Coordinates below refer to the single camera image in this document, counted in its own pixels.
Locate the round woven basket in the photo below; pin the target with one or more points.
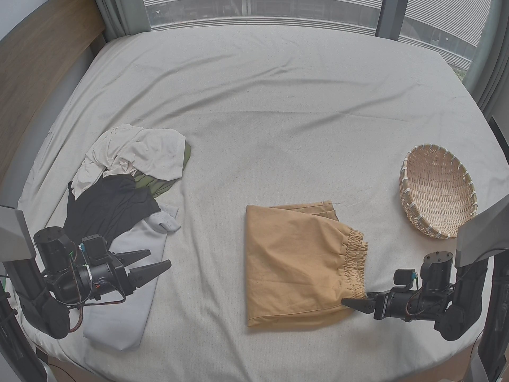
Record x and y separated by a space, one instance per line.
437 189

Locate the green garment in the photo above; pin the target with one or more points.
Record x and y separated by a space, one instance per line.
157 187

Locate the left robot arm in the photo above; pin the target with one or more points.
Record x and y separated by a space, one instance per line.
51 245

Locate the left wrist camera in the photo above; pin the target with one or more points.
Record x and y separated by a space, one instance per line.
95 245

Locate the grey-green curtain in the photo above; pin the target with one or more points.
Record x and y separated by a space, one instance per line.
115 6
497 54

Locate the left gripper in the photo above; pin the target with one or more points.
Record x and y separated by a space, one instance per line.
105 277

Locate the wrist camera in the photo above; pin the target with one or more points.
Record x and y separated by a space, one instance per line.
95 245
403 279

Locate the tan shorts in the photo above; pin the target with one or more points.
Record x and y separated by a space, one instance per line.
290 261

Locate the pale grey garment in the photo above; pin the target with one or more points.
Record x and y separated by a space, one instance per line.
115 320

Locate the bed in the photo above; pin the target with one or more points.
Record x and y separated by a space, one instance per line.
278 94

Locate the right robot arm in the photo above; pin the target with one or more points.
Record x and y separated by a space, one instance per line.
481 233

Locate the black garment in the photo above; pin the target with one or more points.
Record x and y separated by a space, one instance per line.
111 209

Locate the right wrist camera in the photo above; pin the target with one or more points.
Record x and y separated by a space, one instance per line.
403 279

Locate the white garment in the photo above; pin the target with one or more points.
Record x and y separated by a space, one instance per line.
151 153

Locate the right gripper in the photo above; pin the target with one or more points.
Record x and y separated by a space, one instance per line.
393 304

